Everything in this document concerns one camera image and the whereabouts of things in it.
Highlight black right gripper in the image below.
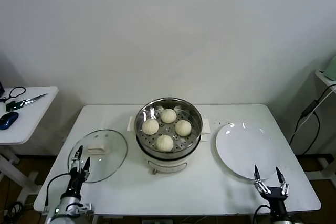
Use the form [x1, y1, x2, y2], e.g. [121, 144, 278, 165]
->
[253, 165, 290, 216]

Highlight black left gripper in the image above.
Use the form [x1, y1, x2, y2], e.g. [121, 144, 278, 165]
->
[67, 145, 91, 196]

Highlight glass lid with cream handle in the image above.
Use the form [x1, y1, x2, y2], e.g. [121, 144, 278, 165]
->
[67, 129, 129, 184]

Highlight white steamed baozi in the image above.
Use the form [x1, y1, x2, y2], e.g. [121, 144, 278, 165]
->
[174, 120, 192, 136]
[160, 108, 177, 124]
[155, 134, 175, 153]
[142, 118, 160, 135]

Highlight perforated steel steamer basket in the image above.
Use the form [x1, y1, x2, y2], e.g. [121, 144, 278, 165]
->
[134, 97, 203, 154]

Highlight white round plate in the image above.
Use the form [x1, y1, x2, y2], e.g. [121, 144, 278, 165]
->
[215, 122, 282, 180]

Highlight white side table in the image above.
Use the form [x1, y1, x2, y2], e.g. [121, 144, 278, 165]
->
[0, 86, 59, 206]

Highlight blue computer mouse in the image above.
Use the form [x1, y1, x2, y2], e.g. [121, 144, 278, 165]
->
[0, 112, 20, 130]

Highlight white electric cooker pot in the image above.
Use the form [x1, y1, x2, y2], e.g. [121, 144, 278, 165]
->
[127, 115, 212, 175]

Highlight white side stand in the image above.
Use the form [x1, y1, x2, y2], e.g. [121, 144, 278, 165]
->
[306, 68, 336, 180]

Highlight mint green appliance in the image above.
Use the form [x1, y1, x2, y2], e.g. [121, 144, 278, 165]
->
[324, 56, 336, 81]

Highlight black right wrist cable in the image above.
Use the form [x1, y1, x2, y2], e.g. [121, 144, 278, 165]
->
[253, 204, 272, 224]

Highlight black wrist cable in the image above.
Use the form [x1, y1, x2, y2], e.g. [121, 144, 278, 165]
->
[253, 204, 272, 224]
[45, 173, 71, 213]

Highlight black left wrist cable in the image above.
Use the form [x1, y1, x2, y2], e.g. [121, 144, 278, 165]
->
[45, 173, 71, 213]

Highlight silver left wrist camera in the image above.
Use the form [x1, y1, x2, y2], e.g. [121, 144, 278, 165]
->
[65, 202, 95, 216]

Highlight white cable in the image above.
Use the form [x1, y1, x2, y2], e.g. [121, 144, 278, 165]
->
[295, 90, 331, 134]

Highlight black floor cables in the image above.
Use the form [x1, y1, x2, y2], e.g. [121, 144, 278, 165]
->
[0, 200, 43, 224]

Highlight steel scissors with dark handles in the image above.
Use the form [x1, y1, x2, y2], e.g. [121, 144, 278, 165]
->
[6, 93, 48, 111]

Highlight black cable with adapter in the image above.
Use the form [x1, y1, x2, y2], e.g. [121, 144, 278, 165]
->
[289, 84, 336, 155]

